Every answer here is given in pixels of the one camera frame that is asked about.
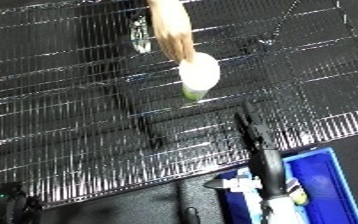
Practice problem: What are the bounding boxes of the person's hand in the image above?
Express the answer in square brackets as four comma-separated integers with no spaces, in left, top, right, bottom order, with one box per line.
[145,0,199,64]

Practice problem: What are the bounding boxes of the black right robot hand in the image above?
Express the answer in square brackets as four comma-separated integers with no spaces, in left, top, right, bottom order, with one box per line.
[202,100,290,202]

